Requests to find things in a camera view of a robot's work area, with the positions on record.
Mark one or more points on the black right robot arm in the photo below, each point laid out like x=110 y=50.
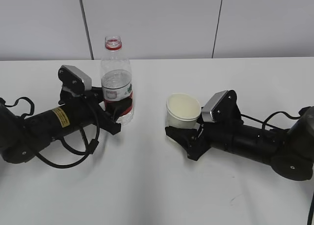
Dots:
x=289 y=152

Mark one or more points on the clear water bottle red label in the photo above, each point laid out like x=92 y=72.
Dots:
x=116 y=74

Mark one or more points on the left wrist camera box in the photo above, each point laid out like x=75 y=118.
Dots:
x=74 y=80

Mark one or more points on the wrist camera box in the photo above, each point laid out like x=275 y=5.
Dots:
x=74 y=80
x=219 y=107

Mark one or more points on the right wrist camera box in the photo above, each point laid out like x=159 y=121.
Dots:
x=219 y=107

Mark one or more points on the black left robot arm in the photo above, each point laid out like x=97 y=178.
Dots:
x=24 y=137

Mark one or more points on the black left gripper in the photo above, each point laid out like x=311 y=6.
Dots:
x=85 y=109

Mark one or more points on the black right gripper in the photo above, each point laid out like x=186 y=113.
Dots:
x=198 y=142

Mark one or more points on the white paper cup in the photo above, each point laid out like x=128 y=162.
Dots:
x=182 y=111

